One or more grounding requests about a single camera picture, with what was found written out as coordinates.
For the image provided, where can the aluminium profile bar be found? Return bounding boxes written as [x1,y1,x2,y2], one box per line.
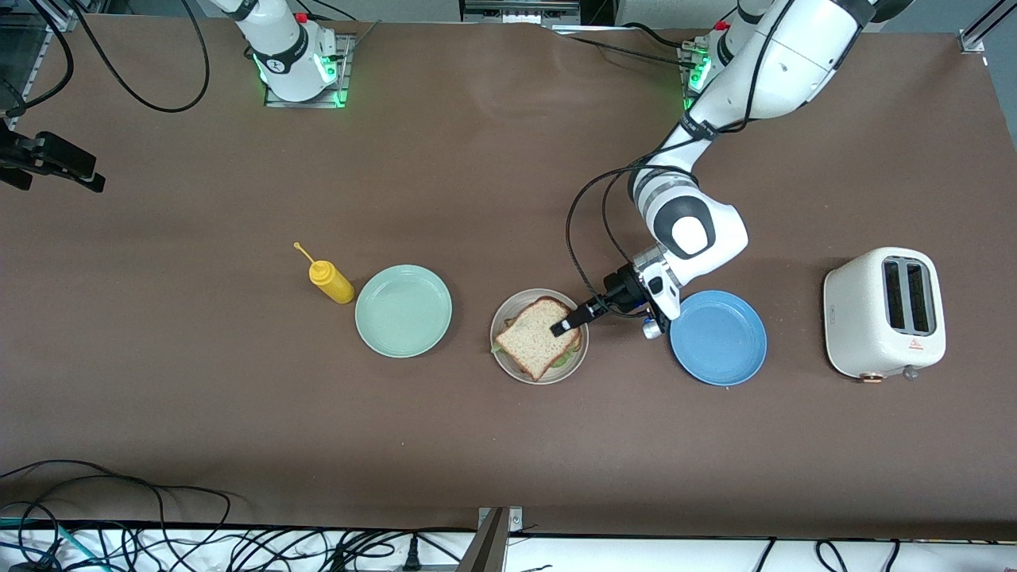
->
[0,0,84,34]
[957,0,1017,55]

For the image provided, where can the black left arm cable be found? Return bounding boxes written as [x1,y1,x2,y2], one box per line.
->
[565,0,795,307]

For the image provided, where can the aluminium frame bracket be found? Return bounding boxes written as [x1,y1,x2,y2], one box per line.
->
[457,506,525,572]

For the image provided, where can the brown bread slice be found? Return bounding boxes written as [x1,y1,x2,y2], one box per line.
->
[493,296,583,383]

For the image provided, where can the blue plate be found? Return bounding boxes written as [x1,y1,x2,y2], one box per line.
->
[669,289,768,388]

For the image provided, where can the teal cable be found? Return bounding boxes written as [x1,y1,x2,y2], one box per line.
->
[0,516,104,572]

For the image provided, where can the beige plate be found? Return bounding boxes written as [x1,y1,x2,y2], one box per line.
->
[489,288,590,386]

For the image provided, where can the white two-slot toaster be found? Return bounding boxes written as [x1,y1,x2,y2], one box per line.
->
[822,246,947,385]

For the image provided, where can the black base connector cables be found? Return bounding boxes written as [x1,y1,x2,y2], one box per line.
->
[548,22,700,71]

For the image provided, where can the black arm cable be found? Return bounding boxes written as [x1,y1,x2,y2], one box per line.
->
[565,0,795,307]
[0,0,212,114]

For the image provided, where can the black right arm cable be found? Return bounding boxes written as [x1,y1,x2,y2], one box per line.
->
[0,0,212,114]

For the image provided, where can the mint green plate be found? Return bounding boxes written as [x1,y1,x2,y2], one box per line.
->
[354,264,454,359]

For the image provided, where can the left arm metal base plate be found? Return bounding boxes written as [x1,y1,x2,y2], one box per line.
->
[679,46,725,119]

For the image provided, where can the yellow squeeze bottle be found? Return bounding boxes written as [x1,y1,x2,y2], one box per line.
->
[292,241,357,306]

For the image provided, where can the metal frame block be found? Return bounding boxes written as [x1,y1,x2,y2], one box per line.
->
[459,0,582,26]

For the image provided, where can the green lettuce leaf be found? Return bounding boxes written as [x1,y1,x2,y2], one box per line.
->
[489,338,578,369]

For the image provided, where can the long black looping cable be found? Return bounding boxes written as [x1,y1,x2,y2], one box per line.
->
[0,459,233,572]

